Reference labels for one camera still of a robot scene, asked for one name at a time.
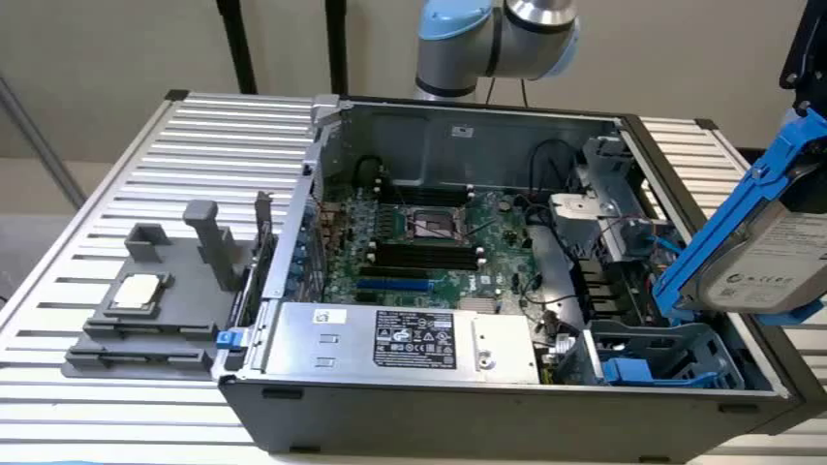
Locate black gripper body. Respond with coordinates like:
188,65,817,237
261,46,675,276
777,0,827,117

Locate hard disk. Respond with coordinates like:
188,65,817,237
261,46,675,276
649,108,827,328

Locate metal disk bay cage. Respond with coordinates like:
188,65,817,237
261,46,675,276
548,135,677,265

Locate grey disk bay with holes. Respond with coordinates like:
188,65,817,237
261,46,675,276
557,319,748,389

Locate blue disk carrier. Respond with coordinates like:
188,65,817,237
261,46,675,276
599,357,655,388

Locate black RAM slot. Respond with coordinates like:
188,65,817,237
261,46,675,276
373,242,484,258
384,192,472,204
385,183,472,195
372,255,484,271

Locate blue expansion slot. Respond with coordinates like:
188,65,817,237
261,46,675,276
355,277,433,294

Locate green motherboard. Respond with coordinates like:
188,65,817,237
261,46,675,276
315,186,583,343

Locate small silver heatsink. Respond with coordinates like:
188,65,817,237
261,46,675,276
460,295,504,315

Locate CPU socket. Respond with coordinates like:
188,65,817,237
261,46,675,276
401,206,465,242

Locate black open PC case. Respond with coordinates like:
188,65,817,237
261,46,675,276
216,93,809,455

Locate black metal pole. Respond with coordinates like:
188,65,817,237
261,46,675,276
217,0,261,96
324,0,352,96

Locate silver power supply unit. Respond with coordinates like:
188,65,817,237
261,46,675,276
260,301,541,385

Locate dark graphics card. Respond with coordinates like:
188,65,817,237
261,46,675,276
235,190,281,327

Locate grey parts rack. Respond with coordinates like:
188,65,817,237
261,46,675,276
61,200,272,380

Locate silver CPU chip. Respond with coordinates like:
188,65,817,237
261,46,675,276
108,273,172,311

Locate blue disk wire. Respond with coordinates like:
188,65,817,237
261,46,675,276
643,231,684,254

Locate black looped wire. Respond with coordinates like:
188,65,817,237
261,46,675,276
525,139,587,196

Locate grey air duct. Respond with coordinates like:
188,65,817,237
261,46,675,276
527,224,577,331

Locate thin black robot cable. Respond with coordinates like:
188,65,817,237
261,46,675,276
481,76,532,107

